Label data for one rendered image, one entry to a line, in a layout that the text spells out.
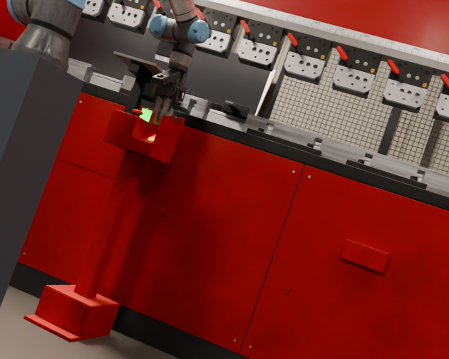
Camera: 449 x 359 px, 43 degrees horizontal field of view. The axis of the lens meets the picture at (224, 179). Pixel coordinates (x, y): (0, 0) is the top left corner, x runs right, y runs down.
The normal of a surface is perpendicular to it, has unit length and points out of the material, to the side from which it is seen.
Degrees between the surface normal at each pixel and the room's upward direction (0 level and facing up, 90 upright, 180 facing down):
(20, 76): 90
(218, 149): 90
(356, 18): 90
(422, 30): 90
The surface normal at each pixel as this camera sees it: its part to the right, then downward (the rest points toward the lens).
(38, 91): 0.86, 0.28
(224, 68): -0.20, -0.12
